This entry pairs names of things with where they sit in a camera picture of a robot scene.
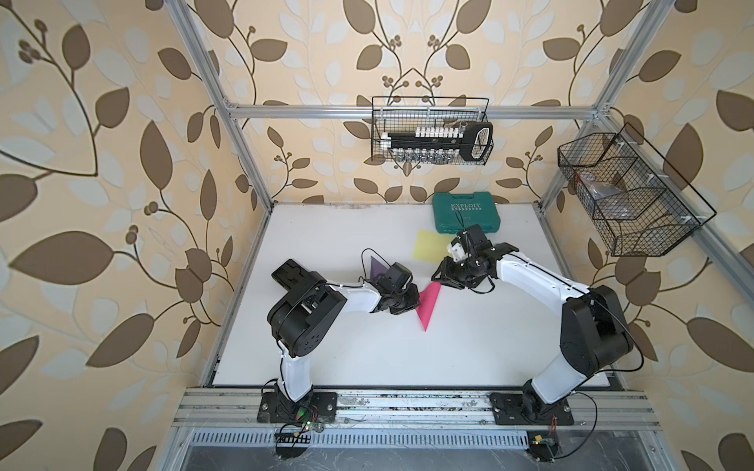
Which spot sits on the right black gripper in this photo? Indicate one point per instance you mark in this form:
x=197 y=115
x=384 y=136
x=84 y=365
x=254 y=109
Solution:
x=445 y=275

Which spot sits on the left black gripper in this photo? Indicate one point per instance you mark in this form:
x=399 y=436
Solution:
x=413 y=299

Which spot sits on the pink square paper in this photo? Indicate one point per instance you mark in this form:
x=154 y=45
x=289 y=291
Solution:
x=427 y=302

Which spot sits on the purple square paper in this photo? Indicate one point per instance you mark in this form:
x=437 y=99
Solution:
x=378 y=267

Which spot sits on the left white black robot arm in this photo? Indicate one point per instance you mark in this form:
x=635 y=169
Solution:
x=302 y=318

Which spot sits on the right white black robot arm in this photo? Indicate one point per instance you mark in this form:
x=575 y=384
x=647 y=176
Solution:
x=593 y=330

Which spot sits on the yellow square paper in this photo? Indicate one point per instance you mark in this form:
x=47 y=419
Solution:
x=431 y=247

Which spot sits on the green tool case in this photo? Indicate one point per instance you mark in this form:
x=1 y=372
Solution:
x=455 y=212

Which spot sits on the black flat tray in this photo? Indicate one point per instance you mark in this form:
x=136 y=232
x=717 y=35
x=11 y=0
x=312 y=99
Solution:
x=289 y=274

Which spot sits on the black socket holder tool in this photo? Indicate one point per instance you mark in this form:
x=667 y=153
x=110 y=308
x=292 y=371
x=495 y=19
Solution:
x=470 y=143

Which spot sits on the plastic bag in basket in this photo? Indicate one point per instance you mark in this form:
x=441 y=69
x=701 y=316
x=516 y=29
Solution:
x=606 y=201

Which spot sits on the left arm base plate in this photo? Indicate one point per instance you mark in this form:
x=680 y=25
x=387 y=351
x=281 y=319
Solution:
x=297 y=407

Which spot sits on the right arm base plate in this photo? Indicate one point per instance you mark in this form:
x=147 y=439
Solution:
x=520 y=409

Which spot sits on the black wire basket back wall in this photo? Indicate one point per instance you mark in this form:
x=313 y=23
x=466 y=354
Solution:
x=405 y=113

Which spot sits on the black wire basket wall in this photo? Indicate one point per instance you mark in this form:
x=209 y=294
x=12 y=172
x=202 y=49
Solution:
x=667 y=208
x=405 y=113

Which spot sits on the black wire basket right wall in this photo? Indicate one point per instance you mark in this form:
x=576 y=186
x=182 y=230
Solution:
x=667 y=208

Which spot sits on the aluminium front rail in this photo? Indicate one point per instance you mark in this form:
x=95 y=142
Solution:
x=417 y=410

